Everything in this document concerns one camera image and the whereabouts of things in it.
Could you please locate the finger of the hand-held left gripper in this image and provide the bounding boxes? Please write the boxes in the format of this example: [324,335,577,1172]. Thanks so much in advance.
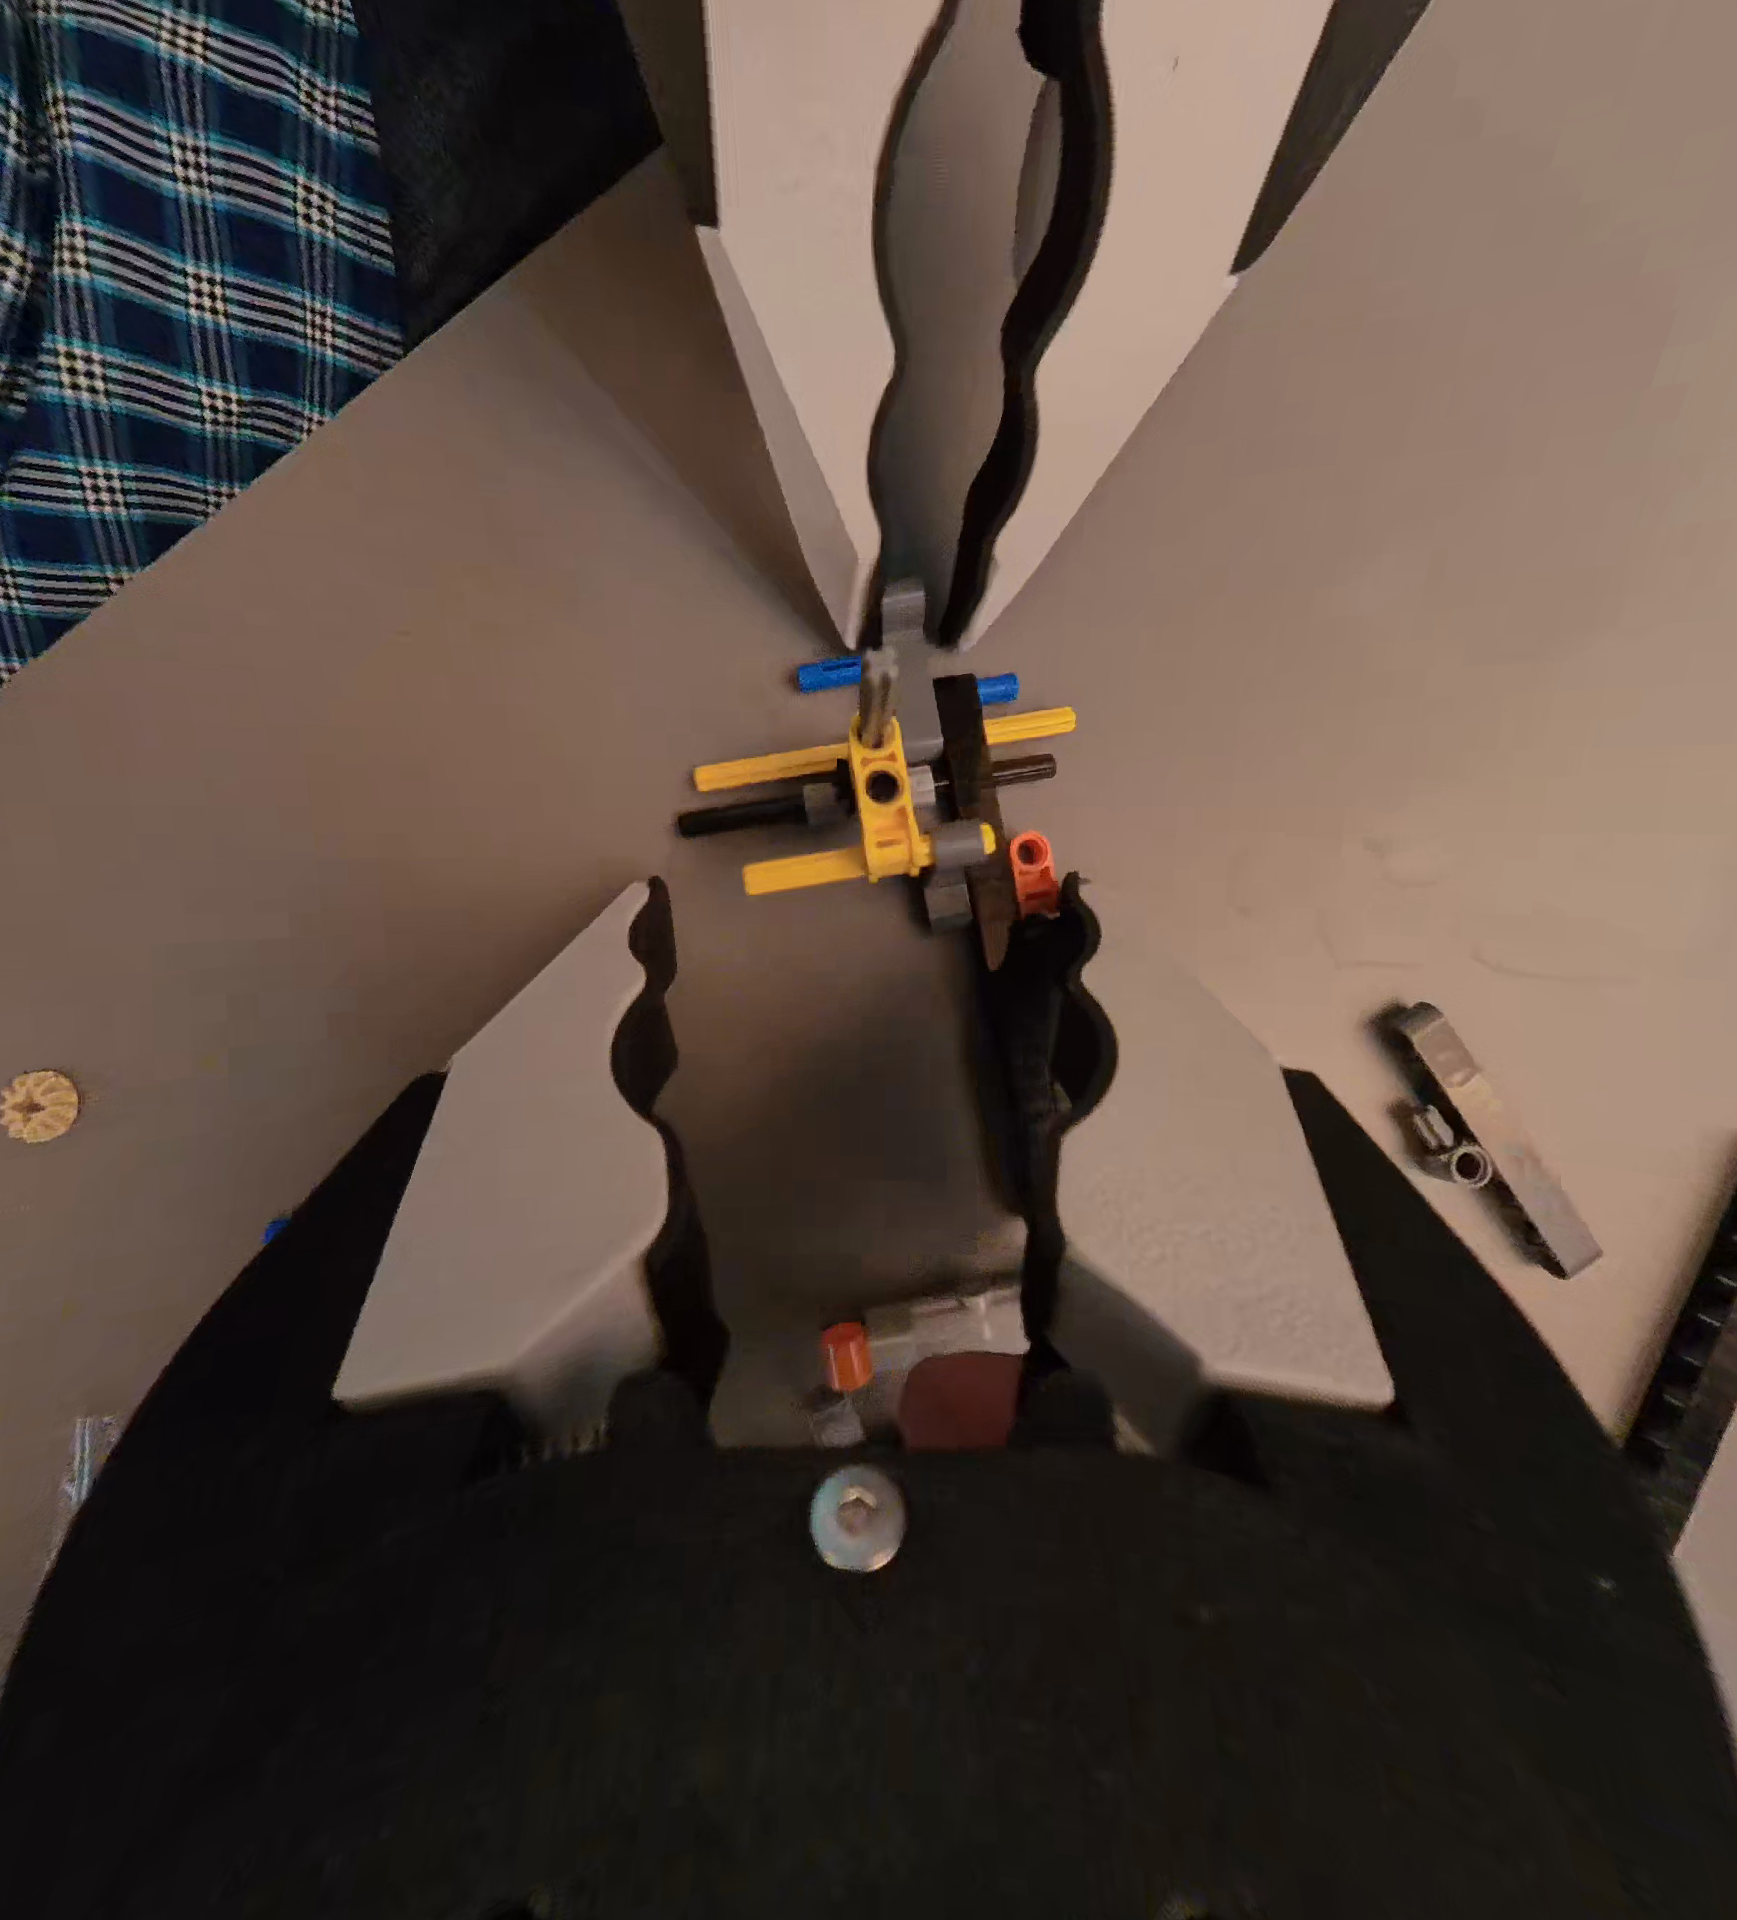
[941,0,1334,650]
[695,0,1063,654]

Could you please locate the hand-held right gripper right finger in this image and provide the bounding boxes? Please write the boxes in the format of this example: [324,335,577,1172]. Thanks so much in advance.
[976,877,1399,1421]

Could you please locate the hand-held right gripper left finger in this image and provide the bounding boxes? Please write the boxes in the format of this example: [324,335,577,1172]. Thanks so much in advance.
[333,877,732,1413]

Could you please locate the yellow and black lego assembly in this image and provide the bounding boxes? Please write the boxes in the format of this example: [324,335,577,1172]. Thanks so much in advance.
[677,576,1080,962]

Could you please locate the small grey lego connector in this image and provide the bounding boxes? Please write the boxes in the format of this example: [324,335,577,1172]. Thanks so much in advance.
[1408,1103,1495,1191]

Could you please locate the light grey lego piece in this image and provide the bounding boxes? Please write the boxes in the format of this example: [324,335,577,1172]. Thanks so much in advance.
[868,1285,1026,1375]

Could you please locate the brown lego piece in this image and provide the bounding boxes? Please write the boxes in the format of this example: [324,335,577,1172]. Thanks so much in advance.
[900,1350,1026,1450]

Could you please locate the grey lego beam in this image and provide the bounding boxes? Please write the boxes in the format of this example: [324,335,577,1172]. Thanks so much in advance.
[1374,1002,1605,1281]

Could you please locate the black lego gear rack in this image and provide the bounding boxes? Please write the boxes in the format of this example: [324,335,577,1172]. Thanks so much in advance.
[1619,1137,1737,1554]

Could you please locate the clear plastic bag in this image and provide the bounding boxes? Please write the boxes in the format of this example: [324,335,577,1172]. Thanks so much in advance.
[59,1411,120,1518]

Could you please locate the blue plaid cloth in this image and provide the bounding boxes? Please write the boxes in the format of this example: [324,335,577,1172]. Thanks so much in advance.
[0,0,404,752]

